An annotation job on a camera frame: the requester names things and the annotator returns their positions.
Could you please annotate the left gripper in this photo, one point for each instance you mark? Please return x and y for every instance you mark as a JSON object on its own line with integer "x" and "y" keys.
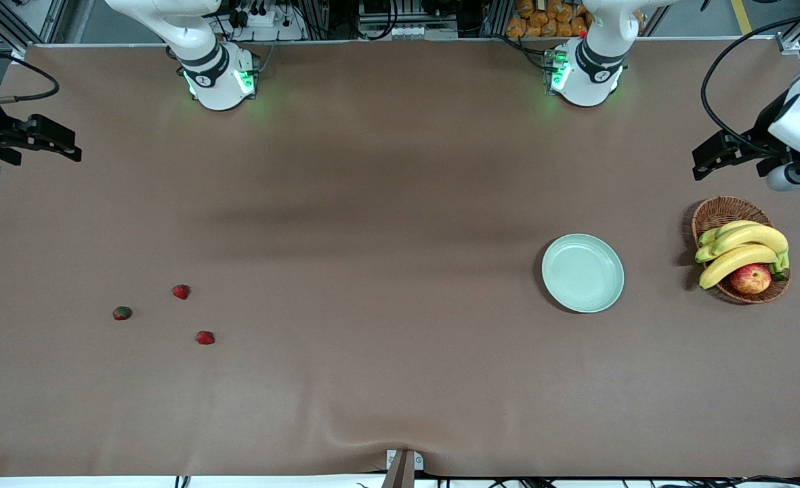
{"x": 763, "y": 131}

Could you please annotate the red strawberry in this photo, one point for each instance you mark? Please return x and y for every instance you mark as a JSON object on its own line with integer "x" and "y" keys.
{"x": 122, "y": 313}
{"x": 181, "y": 291}
{"x": 204, "y": 337}

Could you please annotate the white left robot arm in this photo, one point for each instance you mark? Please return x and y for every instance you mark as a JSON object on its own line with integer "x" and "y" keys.
{"x": 589, "y": 71}

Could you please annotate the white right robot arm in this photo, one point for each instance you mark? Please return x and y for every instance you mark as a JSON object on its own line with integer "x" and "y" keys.
{"x": 220, "y": 74}

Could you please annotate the pale green round plate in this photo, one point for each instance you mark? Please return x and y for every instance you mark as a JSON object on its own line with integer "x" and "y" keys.
{"x": 582, "y": 273}

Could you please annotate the brown wicker basket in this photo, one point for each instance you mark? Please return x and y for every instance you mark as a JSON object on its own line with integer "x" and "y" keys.
{"x": 725, "y": 210}

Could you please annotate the large yellow banana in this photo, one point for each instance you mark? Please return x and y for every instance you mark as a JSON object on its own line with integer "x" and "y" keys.
{"x": 731, "y": 264}
{"x": 755, "y": 236}

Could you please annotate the small greenish banana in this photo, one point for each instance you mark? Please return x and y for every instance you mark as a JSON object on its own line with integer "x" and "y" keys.
{"x": 708, "y": 236}
{"x": 703, "y": 255}

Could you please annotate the red apple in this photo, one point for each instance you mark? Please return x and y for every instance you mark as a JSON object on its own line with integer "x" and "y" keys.
{"x": 750, "y": 279}

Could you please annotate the bag of orange bread rolls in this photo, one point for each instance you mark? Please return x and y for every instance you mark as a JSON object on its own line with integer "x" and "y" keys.
{"x": 542, "y": 20}

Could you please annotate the white power strip with plugs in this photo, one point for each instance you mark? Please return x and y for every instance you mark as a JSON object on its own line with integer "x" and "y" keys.
{"x": 257, "y": 17}

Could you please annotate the white socket strip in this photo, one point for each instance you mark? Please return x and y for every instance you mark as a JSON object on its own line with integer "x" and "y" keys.
{"x": 420, "y": 31}

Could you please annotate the brown table mat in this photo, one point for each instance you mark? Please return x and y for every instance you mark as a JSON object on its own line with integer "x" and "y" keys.
{"x": 400, "y": 373}

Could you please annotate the metal clamp bracket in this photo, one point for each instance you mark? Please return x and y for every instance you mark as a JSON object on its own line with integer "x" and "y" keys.
{"x": 418, "y": 461}

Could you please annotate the grey camera stand post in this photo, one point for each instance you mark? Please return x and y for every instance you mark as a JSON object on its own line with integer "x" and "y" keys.
{"x": 400, "y": 474}

